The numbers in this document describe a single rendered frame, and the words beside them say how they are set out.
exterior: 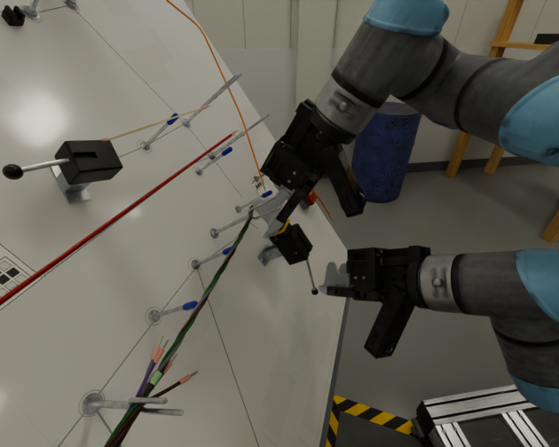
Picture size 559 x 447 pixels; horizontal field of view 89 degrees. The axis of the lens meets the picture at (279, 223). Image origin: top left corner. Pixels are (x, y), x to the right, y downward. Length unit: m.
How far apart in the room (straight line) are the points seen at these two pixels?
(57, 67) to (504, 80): 0.50
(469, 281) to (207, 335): 0.34
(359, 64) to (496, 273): 0.27
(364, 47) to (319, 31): 2.57
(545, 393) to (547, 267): 0.15
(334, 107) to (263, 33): 2.58
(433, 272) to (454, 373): 1.49
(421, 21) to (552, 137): 0.16
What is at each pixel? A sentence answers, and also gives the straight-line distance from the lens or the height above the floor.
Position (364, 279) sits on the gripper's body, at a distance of 0.47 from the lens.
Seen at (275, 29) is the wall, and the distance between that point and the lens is 2.95.
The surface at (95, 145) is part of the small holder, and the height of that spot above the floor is 1.37.
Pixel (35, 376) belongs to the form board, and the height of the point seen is 1.22.
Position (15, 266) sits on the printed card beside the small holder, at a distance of 0.36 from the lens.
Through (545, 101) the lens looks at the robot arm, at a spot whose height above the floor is 1.42.
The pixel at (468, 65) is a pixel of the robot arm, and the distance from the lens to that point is 0.39.
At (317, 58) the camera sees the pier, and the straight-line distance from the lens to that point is 2.95.
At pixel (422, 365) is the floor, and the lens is 1.83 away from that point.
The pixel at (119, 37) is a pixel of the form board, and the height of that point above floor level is 1.46.
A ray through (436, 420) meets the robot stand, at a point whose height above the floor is 0.23.
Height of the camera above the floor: 1.47
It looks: 35 degrees down
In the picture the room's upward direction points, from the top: straight up
